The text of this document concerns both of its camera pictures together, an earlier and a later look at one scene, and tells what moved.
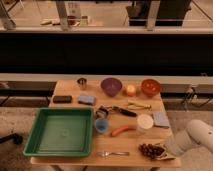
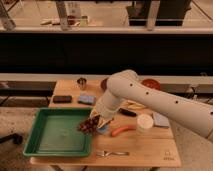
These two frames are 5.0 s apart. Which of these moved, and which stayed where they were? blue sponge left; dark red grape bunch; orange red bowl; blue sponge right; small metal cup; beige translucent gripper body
Moved: dark red grape bunch; beige translucent gripper body
Stayed: blue sponge left; orange red bowl; small metal cup; blue sponge right
